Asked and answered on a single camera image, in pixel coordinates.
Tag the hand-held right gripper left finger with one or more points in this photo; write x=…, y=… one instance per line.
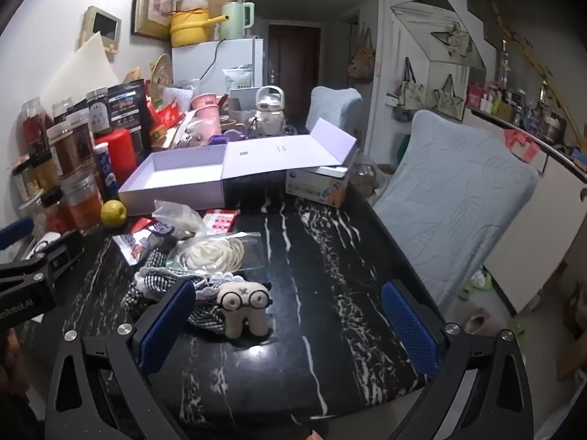
x=165, y=325

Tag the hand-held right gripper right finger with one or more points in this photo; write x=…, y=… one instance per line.
x=410, y=332

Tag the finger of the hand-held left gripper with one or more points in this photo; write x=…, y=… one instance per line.
x=16, y=233
x=64, y=254

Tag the black white checkered cloth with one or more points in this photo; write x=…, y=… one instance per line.
x=153, y=282

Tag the beige plush toy with glasses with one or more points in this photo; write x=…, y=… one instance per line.
x=243, y=316

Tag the blue red snack packet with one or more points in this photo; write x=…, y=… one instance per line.
x=142, y=243

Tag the clear bag of white rings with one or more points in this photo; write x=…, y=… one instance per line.
x=215, y=254

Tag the clear plastic bag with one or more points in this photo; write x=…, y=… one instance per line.
x=179, y=217

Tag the red white snack packet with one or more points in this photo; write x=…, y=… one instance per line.
x=220, y=222

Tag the lavender gift box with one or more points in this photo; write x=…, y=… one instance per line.
x=270, y=156

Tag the black lid jar red contents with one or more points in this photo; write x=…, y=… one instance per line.
x=55, y=213

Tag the small black lid nut jar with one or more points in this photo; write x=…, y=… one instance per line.
x=25, y=178

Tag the glass jar orange contents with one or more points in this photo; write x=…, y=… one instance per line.
x=85, y=201

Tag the yellow green apple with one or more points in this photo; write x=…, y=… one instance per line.
x=113, y=213

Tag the pink slipper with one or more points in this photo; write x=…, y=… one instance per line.
x=479, y=320

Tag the jar of yellow contents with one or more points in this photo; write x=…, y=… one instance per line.
x=44, y=167

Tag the green slippers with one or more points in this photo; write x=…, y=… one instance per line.
x=479, y=282

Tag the blue tablet tube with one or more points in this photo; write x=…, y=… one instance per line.
x=106, y=169

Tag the clear jar red dried fruit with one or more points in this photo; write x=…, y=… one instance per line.
x=34, y=123

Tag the red cylinder canister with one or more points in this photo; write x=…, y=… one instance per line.
x=119, y=151

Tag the clear plastic jar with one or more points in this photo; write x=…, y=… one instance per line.
x=62, y=109

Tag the chair with light blue cover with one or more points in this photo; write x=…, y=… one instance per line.
x=332, y=107
x=449, y=201

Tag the jar with dark label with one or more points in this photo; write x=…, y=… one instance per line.
x=98, y=112

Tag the black snack pouch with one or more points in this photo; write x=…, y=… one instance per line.
x=128, y=105

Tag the white counter cabinet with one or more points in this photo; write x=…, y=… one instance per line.
x=541, y=220

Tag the red gift packet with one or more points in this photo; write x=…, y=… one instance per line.
x=166, y=114

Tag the white foam board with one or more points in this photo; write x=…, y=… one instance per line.
x=87, y=71

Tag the purple pouch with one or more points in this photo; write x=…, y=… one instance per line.
x=220, y=140

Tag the pink cup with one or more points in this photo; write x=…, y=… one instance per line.
x=206, y=105

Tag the round woven fan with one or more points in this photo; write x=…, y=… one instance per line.
x=161, y=71

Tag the brown mug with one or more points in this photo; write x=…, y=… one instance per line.
x=231, y=126

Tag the pink gift box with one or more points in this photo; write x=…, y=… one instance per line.
x=520, y=144

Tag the canvas tote bag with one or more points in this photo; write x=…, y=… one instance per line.
x=409, y=94
x=448, y=98

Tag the grey box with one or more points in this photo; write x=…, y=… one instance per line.
x=241, y=96

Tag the white teapot kettle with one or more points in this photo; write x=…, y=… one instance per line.
x=268, y=110

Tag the green white food bag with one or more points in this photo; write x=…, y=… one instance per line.
x=239, y=78

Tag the row of cosmetic bottles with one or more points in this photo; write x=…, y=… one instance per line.
x=518, y=105

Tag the yellow pot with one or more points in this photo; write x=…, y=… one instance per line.
x=190, y=30

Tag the white fridge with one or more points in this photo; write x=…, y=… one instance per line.
x=238, y=55

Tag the framed picture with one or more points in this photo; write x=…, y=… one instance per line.
x=156, y=0

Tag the brown tote bag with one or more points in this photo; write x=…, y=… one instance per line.
x=361, y=62

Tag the dark wooden door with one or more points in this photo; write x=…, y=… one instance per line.
x=293, y=68

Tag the light green electric kettle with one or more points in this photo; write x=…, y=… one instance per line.
x=234, y=20

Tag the golden branch decoration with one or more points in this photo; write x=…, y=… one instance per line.
x=534, y=57

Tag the wall intercom panel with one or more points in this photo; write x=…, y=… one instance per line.
x=103, y=25

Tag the white wall outlet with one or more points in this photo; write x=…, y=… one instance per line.
x=392, y=100

